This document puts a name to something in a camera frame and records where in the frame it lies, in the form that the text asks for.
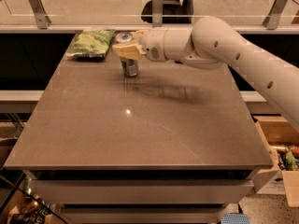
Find blue perforated object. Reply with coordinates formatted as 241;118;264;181
221;213;250;224

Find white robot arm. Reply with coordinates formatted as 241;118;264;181
113;17;299;130

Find left metal railing bracket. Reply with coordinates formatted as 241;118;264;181
28;0;51;29

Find cardboard box with items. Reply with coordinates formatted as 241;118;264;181
253;116;299;207

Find metal railing bracket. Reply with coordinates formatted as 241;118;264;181
28;0;51;29
263;0;288;30
152;0;163;28

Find upper grey drawer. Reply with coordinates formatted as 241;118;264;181
30;180;253;204

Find black office chair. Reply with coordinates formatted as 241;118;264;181
140;0;198;25

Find silver blue redbull can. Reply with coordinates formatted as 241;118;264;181
115;32;138;77

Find green chips bag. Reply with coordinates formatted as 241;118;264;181
66;29;115;60

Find lower grey drawer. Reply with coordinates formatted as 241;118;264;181
61;207;226;224

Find right metal railing bracket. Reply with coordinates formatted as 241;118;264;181
263;0;288;30

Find middle metal railing bracket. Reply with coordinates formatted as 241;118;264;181
152;0;163;28

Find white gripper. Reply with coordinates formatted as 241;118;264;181
112;28;167;62

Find grey drawer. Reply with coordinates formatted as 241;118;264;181
30;180;253;204
61;207;226;224

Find box of snacks lower left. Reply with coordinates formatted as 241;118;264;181
4;192;64;224

